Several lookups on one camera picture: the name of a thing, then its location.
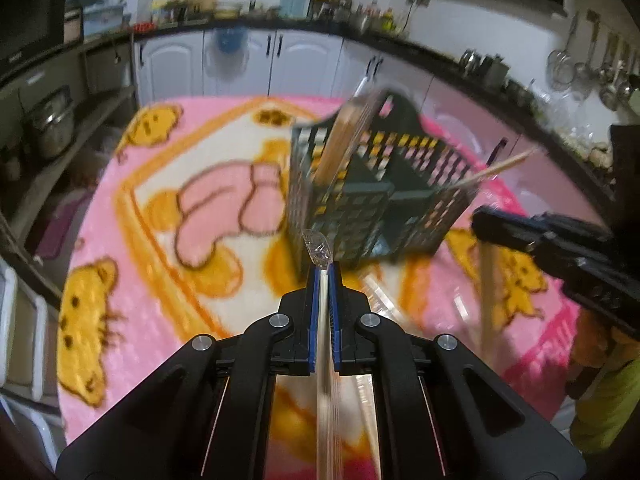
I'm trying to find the plastic-wrapped wooden chopsticks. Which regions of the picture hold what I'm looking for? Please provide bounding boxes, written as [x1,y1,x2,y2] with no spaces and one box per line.
[301,229,346,480]
[316,76,381,183]

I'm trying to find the row of hanging kitchen utensils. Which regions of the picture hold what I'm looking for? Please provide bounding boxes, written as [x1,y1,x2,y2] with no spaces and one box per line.
[547,10,640,111]

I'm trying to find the black microwave oven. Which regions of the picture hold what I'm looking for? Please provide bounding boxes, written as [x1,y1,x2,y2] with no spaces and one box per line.
[0,0,68,68]

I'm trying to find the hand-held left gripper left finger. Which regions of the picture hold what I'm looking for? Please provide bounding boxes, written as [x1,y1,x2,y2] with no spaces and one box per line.
[56,266,321,480]

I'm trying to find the white base cabinets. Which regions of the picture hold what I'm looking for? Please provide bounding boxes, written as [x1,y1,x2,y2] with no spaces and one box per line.
[132,27,436,111]

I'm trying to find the pink printed blanket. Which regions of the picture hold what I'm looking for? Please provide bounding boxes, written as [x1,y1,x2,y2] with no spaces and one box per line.
[56,94,583,480]

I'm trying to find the black kitchen countertop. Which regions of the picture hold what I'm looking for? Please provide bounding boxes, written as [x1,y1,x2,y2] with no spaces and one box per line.
[132,12,621,196]

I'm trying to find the pink plastic container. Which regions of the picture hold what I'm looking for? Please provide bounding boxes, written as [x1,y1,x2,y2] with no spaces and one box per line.
[37,195,96,261]

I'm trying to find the group of condiment bottles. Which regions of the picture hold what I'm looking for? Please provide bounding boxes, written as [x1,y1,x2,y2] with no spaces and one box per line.
[310,0,408,36]

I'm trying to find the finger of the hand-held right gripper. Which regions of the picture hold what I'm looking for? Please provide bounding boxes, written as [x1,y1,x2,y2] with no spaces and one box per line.
[472,207,548,261]

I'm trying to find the small steel kettle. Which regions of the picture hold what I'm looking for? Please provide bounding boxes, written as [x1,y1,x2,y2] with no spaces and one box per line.
[457,50,481,76]

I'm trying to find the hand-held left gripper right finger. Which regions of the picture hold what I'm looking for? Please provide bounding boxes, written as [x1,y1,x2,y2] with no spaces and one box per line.
[327,264,587,480]

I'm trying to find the stack of steel pots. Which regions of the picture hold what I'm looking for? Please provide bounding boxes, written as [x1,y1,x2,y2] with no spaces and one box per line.
[24,87,76,160]

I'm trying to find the blue plastic bag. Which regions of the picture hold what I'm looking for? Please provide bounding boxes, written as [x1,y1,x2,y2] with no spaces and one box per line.
[215,27,248,56]

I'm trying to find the light blue storage box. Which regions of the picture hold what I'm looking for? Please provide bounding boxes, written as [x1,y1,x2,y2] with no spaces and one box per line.
[82,2,125,40]

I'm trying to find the wooden storage shelf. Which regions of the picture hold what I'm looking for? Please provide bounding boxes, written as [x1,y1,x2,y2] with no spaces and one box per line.
[0,35,138,311]

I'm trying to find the steel canister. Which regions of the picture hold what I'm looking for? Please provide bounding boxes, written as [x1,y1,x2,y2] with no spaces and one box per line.
[482,55,508,86]

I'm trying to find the clear plastic bag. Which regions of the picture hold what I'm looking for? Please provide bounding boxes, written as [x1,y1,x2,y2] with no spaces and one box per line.
[532,85,596,143]

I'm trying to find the dark green utensil basket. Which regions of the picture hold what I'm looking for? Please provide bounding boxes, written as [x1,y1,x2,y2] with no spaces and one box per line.
[287,87,481,266]

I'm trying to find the white plastic drawer unit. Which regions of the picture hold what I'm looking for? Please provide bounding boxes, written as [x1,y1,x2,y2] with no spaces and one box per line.
[0,260,66,456]

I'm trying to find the pink base cabinets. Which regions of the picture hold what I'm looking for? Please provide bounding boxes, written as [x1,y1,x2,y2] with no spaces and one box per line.
[415,72,608,226]

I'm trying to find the person's green and orange clothing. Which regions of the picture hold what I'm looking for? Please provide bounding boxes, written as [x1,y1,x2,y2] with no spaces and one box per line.
[569,310,640,456]

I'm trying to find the wooden chopstick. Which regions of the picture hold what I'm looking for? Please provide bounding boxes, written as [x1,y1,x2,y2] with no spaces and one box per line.
[479,245,498,356]
[450,147,540,188]

